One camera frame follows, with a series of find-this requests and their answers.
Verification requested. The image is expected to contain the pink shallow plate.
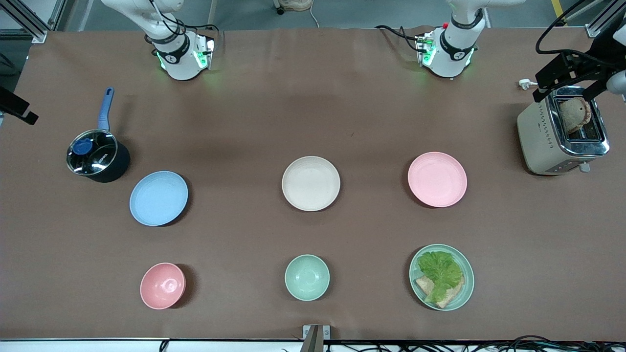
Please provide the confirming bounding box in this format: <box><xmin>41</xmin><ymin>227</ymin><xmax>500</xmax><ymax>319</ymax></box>
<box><xmin>407</xmin><ymin>152</ymin><xmax>468</xmax><ymax>208</ymax></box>

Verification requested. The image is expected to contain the brown bread in toaster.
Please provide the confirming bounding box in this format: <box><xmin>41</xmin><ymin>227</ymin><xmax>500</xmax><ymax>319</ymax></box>
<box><xmin>559</xmin><ymin>97</ymin><xmax>593</xmax><ymax>134</ymax></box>

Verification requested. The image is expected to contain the beige chrome toaster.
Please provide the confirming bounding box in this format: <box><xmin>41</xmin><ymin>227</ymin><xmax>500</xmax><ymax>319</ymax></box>
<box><xmin>517</xmin><ymin>86</ymin><xmax>611</xmax><ymax>176</ymax></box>

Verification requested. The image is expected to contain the glass lid with blue knob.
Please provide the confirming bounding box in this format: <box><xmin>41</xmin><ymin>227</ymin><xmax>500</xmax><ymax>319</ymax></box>
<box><xmin>67</xmin><ymin>129</ymin><xmax>119</xmax><ymax>176</ymax></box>

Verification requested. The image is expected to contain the blue shallow plate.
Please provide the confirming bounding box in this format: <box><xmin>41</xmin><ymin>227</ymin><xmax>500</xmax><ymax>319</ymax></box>
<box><xmin>129</xmin><ymin>171</ymin><xmax>189</xmax><ymax>227</ymax></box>

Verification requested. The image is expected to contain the green lettuce leaf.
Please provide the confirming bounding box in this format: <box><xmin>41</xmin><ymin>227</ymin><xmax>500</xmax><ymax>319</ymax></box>
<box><xmin>417</xmin><ymin>251</ymin><xmax>464</xmax><ymax>304</ymax></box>

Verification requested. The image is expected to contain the green shallow plate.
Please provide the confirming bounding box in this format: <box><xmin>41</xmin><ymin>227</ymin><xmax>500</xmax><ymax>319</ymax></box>
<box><xmin>409</xmin><ymin>244</ymin><xmax>475</xmax><ymax>311</ymax></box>

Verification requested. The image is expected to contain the brown bread slice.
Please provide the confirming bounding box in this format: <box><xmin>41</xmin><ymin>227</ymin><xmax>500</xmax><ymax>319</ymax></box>
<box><xmin>415</xmin><ymin>275</ymin><xmax>465</xmax><ymax>309</ymax></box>

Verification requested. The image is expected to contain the small pink bowl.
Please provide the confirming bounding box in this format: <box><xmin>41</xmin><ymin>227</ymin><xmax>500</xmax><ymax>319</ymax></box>
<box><xmin>140</xmin><ymin>263</ymin><xmax>186</xmax><ymax>310</ymax></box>

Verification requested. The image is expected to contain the beige shallow plate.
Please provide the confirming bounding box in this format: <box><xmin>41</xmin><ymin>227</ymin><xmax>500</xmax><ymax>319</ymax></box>
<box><xmin>282</xmin><ymin>156</ymin><xmax>341</xmax><ymax>212</ymax></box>

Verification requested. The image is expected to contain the beige shoe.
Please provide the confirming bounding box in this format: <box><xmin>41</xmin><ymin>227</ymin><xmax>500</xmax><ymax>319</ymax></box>
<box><xmin>273</xmin><ymin>0</ymin><xmax>314</xmax><ymax>14</ymax></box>

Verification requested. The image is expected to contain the small green bowl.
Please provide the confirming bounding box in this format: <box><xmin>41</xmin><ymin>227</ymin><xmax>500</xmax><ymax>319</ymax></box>
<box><xmin>285</xmin><ymin>254</ymin><xmax>330</xmax><ymax>302</ymax></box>

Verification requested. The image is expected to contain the black cable loop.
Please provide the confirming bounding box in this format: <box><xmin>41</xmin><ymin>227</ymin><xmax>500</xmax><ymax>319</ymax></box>
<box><xmin>535</xmin><ymin>0</ymin><xmax>595</xmax><ymax>55</ymax></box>

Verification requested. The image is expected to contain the aluminium frame profile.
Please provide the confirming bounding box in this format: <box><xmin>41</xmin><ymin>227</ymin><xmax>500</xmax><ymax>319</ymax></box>
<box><xmin>584</xmin><ymin>0</ymin><xmax>626</xmax><ymax>39</ymax></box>
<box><xmin>0</xmin><ymin>0</ymin><xmax>75</xmax><ymax>44</ymax></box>

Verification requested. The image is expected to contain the dark saucepan with blue handle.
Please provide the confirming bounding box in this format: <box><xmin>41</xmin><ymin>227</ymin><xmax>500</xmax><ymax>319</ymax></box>
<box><xmin>66</xmin><ymin>87</ymin><xmax>131</xmax><ymax>184</ymax></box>

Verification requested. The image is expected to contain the black arm base cable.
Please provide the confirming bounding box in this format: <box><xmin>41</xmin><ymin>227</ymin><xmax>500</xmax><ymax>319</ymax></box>
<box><xmin>375</xmin><ymin>24</ymin><xmax>427</xmax><ymax>52</ymax></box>

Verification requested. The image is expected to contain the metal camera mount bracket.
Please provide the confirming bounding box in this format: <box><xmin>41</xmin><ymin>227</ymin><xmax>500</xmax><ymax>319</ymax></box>
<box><xmin>302</xmin><ymin>324</ymin><xmax>332</xmax><ymax>352</ymax></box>

